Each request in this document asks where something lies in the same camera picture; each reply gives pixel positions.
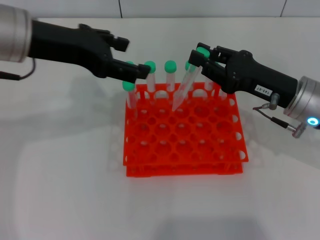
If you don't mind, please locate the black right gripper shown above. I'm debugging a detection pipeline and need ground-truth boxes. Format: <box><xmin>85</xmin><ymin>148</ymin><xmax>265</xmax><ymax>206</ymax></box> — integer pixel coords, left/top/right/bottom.
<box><xmin>188</xmin><ymin>42</ymin><xmax>299</xmax><ymax>110</ymax></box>

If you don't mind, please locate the orange test tube rack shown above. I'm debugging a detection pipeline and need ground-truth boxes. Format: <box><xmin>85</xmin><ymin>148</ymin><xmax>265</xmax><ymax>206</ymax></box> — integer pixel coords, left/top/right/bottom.
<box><xmin>122</xmin><ymin>81</ymin><xmax>250</xmax><ymax>178</ymax></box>

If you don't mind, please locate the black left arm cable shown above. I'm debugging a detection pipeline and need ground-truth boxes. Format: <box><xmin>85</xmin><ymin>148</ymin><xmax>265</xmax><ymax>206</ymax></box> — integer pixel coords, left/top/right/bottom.
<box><xmin>0</xmin><ymin>56</ymin><xmax>37</xmax><ymax>81</ymax></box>

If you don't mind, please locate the right arm cable with connector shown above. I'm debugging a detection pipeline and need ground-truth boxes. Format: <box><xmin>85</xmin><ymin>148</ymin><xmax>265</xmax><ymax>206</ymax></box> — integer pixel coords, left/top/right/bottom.
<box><xmin>252</xmin><ymin>93</ymin><xmax>308</xmax><ymax>138</ymax></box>

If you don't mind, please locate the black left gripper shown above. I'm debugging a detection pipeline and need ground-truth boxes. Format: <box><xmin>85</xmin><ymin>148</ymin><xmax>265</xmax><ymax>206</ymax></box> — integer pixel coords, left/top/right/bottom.
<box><xmin>28</xmin><ymin>19</ymin><xmax>152</xmax><ymax>84</ymax></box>

